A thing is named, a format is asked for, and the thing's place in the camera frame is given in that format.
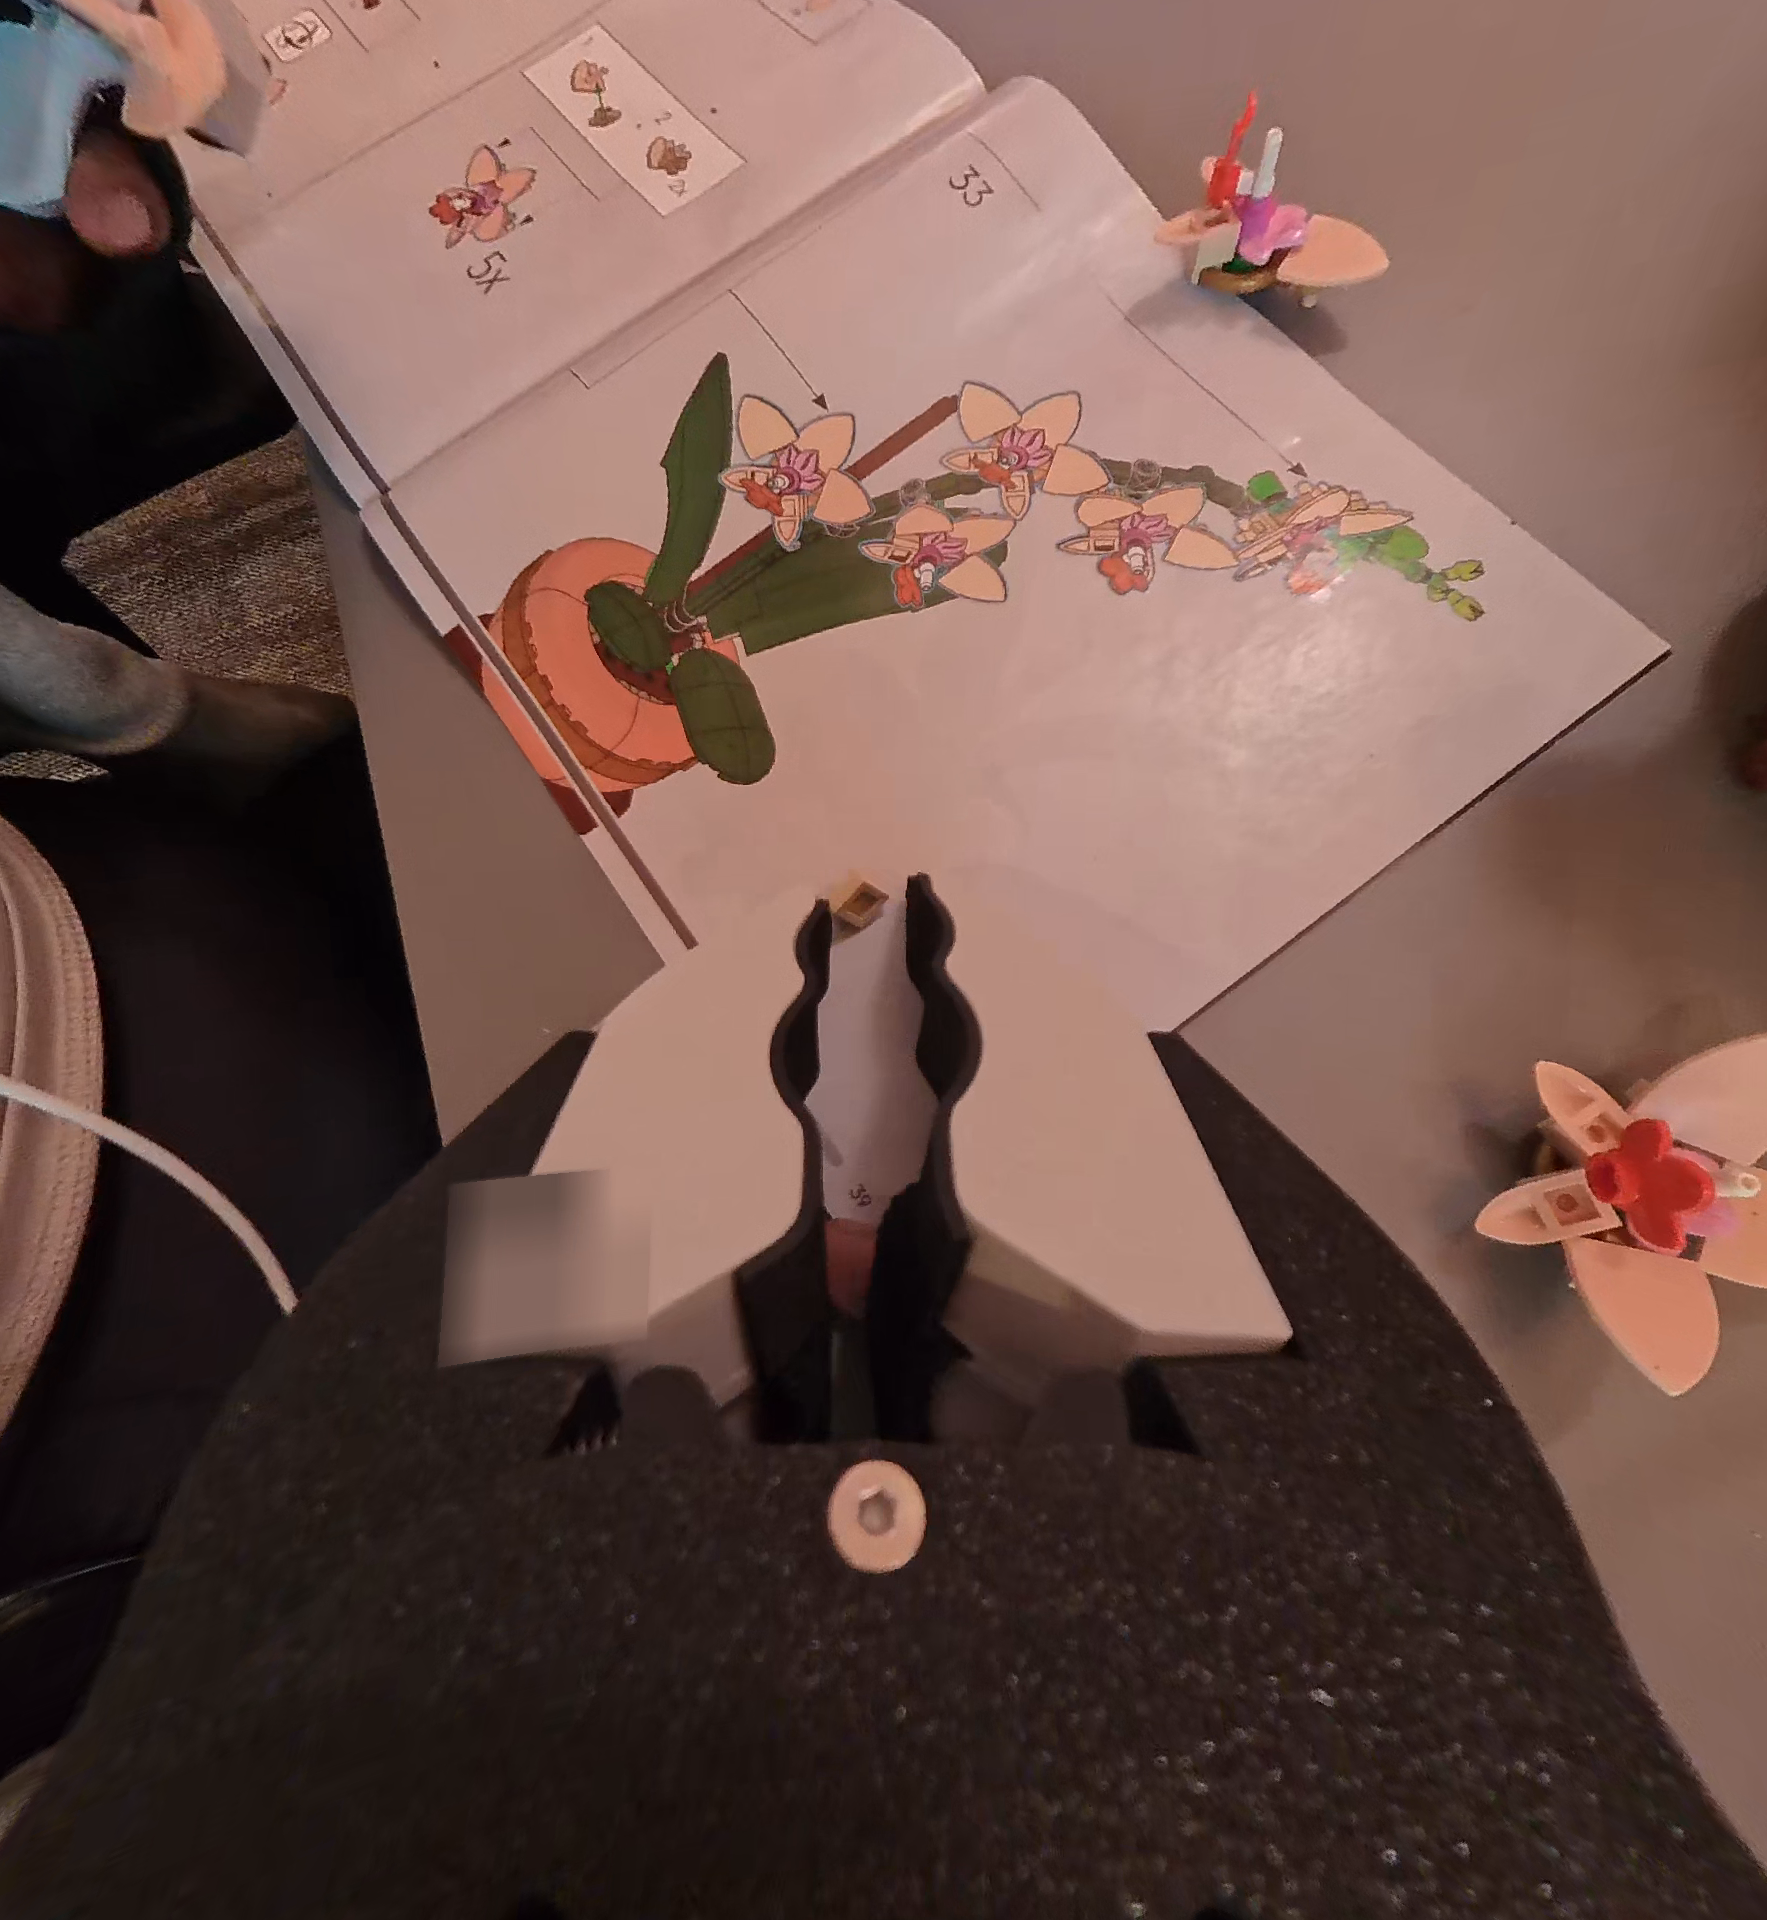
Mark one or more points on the orchid instruction booklet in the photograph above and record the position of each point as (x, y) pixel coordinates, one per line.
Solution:
(1123, 719)

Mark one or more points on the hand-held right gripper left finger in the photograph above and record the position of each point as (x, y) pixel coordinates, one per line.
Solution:
(703, 1079)

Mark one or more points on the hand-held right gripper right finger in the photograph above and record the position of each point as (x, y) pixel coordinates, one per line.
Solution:
(1095, 1141)

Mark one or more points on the person's left hand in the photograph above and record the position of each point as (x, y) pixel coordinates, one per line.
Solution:
(120, 197)

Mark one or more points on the brick orchid flower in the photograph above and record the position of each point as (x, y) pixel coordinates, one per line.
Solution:
(1319, 246)
(1648, 1305)

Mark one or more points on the person's grey hoodie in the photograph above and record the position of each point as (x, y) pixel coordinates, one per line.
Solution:
(44, 661)

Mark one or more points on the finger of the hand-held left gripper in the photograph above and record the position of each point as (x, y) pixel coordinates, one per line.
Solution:
(245, 104)
(35, 104)

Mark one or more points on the small tan brick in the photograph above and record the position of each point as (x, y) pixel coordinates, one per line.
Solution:
(854, 906)

